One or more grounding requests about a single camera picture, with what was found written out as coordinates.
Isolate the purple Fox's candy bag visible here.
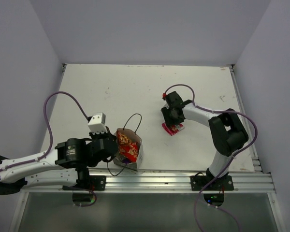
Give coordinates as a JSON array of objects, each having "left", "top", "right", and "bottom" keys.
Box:
[{"left": 117, "top": 156, "right": 131, "bottom": 166}]

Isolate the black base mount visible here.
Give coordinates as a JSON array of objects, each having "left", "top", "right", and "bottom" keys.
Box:
[
  {"left": 190, "top": 174, "right": 234, "bottom": 191},
  {"left": 62, "top": 175, "right": 106, "bottom": 191}
]

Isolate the pink candy packet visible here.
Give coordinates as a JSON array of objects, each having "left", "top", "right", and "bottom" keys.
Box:
[{"left": 162, "top": 123, "right": 185, "bottom": 136}]

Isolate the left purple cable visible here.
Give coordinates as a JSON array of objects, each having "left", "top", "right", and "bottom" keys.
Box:
[{"left": 0, "top": 91, "right": 94, "bottom": 177}]

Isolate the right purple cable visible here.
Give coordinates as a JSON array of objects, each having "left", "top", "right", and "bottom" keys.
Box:
[{"left": 164, "top": 84, "right": 258, "bottom": 232}]

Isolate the purple cable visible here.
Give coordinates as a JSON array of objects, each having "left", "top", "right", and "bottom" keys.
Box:
[
  {"left": 0, "top": 91, "right": 94, "bottom": 177},
  {"left": 164, "top": 84, "right": 258, "bottom": 232}
]

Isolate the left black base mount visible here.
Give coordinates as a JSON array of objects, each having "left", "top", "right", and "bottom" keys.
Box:
[{"left": 62, "top": 175, "right": 106, "bottom": 191}]

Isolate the aluminium mounting rail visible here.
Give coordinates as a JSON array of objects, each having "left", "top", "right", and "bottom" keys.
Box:
[{"left": 22, "top": 169, "right": 275, "bottom": 193}]

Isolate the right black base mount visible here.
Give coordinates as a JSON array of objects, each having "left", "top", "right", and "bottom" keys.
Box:
[{"left": 190, "top": 174, "right": 234, "bottom": 191}]

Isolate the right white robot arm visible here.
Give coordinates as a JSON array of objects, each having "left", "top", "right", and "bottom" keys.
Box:
[{"left": 161, "top": 91, "right": 248, "bottom": 190}]

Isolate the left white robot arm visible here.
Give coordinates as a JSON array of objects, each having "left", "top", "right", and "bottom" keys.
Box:
[{"left": 0, "top": 131, "right": 118, "bottom": 195}]

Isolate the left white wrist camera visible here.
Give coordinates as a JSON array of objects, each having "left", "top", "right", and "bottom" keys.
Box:
[{"left": 88, "top": 112, "right": 107, "bottom": 134}]

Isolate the brown paper bag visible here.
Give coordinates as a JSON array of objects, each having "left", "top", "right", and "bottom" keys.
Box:
[{"left": 107, "top": 113, "right": 144, "bottom": 176}]

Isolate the red orange snack packet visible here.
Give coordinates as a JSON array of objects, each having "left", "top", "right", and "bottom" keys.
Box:
[{"left": 117, "top": 132, "right": 139, "bottom": 162}]

